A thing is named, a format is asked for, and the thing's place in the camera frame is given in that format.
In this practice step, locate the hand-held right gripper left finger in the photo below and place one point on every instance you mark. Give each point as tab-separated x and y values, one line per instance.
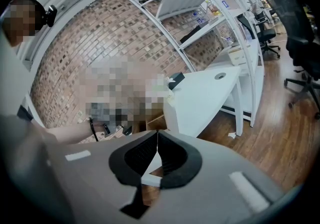
100	180

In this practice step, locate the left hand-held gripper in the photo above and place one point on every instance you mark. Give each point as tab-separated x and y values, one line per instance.
126	130

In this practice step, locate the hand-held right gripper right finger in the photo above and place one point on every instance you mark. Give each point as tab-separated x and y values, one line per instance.
200	188

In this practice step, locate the wooden organizer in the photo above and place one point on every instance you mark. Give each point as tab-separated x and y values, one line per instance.
156	124

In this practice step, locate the person's left forearm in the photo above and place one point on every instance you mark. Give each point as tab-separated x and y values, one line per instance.
75	132

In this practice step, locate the white paper scrap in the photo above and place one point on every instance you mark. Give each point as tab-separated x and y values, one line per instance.
232	135

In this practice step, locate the dark green box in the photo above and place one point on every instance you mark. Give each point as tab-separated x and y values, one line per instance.
178	80

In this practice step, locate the large white desk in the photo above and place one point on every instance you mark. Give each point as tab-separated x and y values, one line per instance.
200	100

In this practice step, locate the grey desk grommet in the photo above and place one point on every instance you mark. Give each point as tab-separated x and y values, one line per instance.
220	76

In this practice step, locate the flat black box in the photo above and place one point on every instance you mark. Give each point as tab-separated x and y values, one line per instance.
193	34

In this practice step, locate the white metal shelf rack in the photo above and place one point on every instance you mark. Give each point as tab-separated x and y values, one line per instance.
212	30

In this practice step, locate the beige box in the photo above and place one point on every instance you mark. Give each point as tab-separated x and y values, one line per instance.
237	55

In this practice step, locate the yellow snack packets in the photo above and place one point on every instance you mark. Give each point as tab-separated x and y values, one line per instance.
212	7

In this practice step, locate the person's head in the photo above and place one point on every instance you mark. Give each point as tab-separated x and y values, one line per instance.
21	20

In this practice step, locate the black office chair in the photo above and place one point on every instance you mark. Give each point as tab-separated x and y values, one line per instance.
265	35
295	30

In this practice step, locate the head-mounted black camera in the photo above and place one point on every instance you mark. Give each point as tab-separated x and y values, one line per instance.
50	15

